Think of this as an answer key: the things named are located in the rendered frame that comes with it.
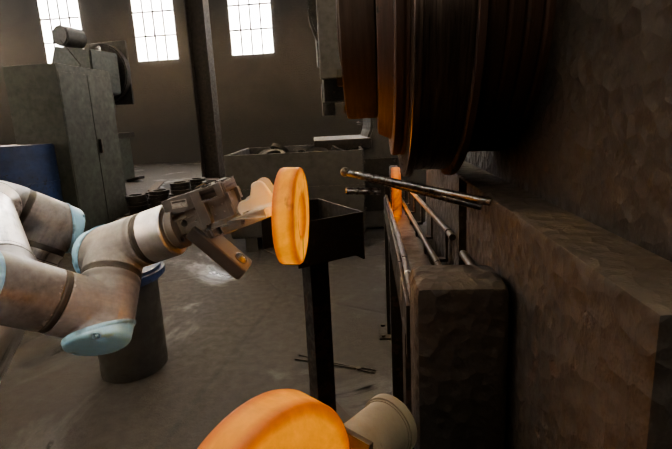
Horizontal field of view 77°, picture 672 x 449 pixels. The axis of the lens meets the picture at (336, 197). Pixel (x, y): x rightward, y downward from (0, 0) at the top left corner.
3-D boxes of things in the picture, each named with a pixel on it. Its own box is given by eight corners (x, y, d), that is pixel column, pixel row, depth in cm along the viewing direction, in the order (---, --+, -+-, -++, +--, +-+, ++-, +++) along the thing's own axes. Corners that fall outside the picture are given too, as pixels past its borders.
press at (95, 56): (49, 188, 738) (20, 23, 688) (101, 178, 849) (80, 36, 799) (115, 187, 703) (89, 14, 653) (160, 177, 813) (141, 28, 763)
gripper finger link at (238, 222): (261, 211, 65) (209, 227, 66) (264, 220, 65) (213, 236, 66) (268, 204, 69) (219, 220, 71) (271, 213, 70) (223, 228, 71)
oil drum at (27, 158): (91, 239, 383) (75, 139, 366) (41, 261, 325) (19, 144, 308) (30, 240, 388) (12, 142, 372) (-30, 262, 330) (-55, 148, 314)
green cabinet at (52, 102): (35, 248, 362) (1, 66, 334) (89, 227, 430) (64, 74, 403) (88, 247, 358) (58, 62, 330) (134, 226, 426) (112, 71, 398)
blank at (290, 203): (308, 166, 76) (289, 166, 76) (292, 169, 61) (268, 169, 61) (310, 251, 77) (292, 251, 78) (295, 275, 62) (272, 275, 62)
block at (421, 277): (493, 435, 55) (498, 260, 51) (513, 487, 48) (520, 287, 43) (411, 433, 56) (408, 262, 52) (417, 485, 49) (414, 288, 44)
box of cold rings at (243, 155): (362, 221, 400) (359, 137, 386) (367, 247, 319) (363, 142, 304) (253, 225, 403) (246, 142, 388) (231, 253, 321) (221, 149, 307)
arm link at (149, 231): (148, 270, 68) (175, 250, 78) (175, 261, 67) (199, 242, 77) (126, 218, 67) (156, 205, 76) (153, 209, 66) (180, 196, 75)
